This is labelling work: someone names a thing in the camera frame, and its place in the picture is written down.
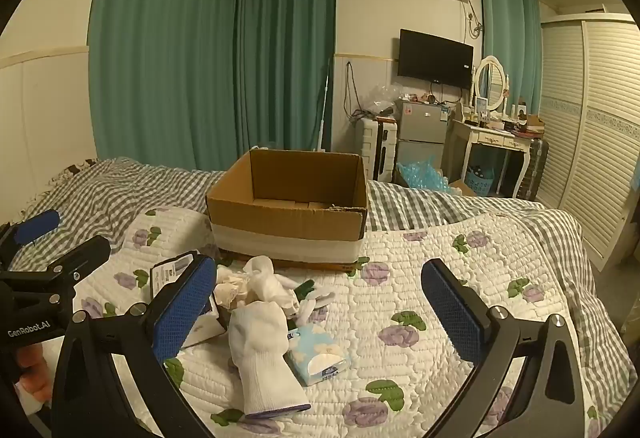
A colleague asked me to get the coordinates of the brown patterned cloth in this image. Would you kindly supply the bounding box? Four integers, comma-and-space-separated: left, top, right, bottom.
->
47, 159, 99, 183

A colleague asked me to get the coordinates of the person's left hand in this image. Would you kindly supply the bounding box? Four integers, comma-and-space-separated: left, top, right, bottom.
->
14, 342, 55, 395

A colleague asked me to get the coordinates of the oval white vanity mirror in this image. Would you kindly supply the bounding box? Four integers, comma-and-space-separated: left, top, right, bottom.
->
472, 55, 507, 113

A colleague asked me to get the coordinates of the white and black appliance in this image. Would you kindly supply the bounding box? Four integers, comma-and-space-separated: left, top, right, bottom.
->
376, 117, 399, 183

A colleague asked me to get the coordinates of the dark wall cable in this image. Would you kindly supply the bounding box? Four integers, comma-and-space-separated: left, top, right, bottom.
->
345, 60, 362, 119

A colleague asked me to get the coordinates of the blue plastic basket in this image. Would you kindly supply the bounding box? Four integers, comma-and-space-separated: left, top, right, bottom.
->
465, 165, 496, 197

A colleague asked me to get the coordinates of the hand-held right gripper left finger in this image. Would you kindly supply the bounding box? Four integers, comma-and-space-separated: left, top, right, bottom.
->
52, 254, 218, 438

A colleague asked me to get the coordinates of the light blue tissue packet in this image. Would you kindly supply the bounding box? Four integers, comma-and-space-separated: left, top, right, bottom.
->
285, 323, 351, 387

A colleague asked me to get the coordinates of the narrow green curtain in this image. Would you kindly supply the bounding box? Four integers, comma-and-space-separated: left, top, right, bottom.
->
477, 0, 543, 119

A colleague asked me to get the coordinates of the white pole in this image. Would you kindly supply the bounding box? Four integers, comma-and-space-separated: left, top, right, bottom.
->
316, 58, 334, 153

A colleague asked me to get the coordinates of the clear plastic bag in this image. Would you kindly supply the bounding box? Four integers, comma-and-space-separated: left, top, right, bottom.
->
360, 85, 401, 117

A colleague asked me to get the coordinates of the dark suitcase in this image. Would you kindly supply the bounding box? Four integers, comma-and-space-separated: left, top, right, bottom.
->
517, 138, 550, 202

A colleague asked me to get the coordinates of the cardboard box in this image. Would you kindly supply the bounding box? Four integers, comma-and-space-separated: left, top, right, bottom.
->
206, 149, 370, 271

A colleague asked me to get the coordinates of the white sock with green trim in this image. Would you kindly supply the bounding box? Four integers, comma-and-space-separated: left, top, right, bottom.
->
291, 280, 337, 325

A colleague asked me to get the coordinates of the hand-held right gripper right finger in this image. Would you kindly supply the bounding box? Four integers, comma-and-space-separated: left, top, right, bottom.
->
421, 258, 586, 438

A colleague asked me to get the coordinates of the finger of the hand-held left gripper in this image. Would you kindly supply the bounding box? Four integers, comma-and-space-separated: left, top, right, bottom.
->
0, 209, 61, 263
0, 235, 112, 313

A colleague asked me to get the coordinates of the long white ribbed sock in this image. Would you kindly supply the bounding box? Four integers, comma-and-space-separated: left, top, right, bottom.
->
228, 300, 312, 419

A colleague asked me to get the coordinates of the knotted white sock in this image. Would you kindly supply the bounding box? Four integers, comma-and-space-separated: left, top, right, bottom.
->
244, 255, 297, 307

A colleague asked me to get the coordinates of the white floral quilt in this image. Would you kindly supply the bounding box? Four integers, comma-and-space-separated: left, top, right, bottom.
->
45, 205, 601, 438

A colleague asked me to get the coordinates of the black wall television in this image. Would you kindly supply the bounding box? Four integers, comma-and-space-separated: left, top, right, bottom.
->
398, 29, 475, 91

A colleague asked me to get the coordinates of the white louvred wardrobe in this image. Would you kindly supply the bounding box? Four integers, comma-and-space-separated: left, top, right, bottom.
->
537, 12, 640, 271

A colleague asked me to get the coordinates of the white packet with label card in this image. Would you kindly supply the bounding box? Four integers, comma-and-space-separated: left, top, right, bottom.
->
149, 254, 229, 350

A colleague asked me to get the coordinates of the white dressing table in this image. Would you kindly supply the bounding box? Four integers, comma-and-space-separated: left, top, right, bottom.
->
450, 115, 533, 199

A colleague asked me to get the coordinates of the wide green curtain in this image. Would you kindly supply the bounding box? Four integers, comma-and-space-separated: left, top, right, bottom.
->
89, 0, 247, 165

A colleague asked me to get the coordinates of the small silver fridge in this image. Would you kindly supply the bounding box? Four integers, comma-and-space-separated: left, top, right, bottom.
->
395, 98, 451, 183

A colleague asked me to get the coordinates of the white plastic drawer unit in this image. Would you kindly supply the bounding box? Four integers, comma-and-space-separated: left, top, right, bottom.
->
356, 118, 381, 179

